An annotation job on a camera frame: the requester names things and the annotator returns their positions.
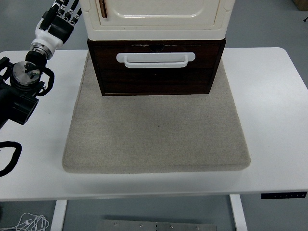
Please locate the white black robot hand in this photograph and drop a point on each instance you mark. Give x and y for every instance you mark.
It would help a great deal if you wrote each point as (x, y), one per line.
(59, 29)

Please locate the dark wood drawer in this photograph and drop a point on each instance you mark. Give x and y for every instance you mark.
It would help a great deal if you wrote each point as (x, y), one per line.
(156, 80)

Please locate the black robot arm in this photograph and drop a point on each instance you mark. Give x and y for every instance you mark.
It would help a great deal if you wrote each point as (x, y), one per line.
(22, 108)

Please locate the dark wood drawer case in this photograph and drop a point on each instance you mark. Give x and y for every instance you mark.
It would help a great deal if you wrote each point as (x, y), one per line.
(90, 48)

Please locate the cream plastic cabinet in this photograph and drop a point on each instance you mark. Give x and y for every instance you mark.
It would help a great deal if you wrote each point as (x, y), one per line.
(156, 32)

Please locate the cream cabinet door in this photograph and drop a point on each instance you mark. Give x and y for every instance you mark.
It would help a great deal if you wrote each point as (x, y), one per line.
(156, 9)

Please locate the beige felt mat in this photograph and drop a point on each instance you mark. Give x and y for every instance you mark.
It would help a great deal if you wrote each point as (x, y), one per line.
(156, 134)

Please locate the white table leg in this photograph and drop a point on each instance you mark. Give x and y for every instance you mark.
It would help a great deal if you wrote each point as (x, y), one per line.
(238, 214)
(58, 215)

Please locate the cardboard box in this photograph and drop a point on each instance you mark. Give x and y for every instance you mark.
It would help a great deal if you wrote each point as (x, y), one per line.
(302, 4)

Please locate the black table control panel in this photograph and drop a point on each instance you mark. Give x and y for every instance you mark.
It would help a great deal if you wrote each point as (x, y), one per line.
(284, 195)

